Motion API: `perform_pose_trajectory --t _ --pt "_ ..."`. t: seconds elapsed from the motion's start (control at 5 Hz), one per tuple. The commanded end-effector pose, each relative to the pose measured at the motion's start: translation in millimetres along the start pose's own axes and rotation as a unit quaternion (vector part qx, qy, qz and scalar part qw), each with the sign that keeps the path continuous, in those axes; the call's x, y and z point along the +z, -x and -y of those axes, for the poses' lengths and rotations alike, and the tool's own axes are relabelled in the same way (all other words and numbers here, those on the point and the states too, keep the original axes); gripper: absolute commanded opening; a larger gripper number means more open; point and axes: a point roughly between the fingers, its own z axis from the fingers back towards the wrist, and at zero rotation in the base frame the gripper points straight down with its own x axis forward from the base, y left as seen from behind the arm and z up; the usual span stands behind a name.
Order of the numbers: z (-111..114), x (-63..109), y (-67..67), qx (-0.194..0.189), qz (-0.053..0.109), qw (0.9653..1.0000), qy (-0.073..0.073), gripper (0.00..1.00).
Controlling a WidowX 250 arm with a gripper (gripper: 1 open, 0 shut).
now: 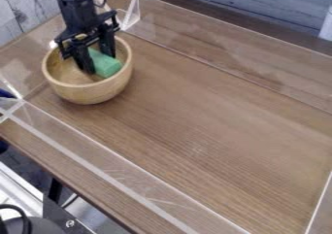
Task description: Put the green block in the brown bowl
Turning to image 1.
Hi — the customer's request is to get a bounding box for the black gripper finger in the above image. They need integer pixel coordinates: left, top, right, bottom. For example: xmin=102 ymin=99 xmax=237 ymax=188
xmin=70 ymin=44 xmax=94 ymax=74
xmin=98 ymin=24 xmax=115 ymax=57

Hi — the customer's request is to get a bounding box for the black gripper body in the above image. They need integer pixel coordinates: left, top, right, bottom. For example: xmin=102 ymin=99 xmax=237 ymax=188
xmin=53 ymin=0 xmax=121 ymax=61

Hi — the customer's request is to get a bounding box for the green rectangular block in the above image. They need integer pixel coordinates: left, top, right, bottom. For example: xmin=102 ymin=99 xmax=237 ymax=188
xmin=87 ymin=48 xmax=121 ymax=79

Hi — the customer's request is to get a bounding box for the brown wooden bowl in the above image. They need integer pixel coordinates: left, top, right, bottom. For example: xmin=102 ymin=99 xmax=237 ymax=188
xmin=41 ymin=37 xmax=133 ymax=105

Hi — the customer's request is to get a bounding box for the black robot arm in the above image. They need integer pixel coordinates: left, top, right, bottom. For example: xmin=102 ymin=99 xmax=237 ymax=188
xmin=54 ymin=0 xmax=118 ymax=74

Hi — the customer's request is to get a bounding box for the black table leg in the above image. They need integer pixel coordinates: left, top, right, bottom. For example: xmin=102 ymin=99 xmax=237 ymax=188
xmin=47 ymin=179 xmax=63 ymax=203

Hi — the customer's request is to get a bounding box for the clear acrylic front barrier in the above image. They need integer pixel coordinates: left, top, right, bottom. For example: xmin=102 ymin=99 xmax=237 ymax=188
xmin=0 ymin=78 xmax=251 ymax=234

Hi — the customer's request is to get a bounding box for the clear acrylic corner bracket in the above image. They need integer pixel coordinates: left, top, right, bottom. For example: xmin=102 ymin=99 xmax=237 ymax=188
xmin=94 ymin=0 xmax=139 ymax=31

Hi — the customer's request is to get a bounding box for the black metal bracket with screw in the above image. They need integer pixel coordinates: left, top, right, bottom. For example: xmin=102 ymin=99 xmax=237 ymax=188
xmin=42 ymin=197 xmax=95 ymax=234

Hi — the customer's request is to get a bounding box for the black floor cable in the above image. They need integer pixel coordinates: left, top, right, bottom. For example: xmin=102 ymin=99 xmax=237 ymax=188
xmin=0 ymin=204 xmax=31 ymax=234

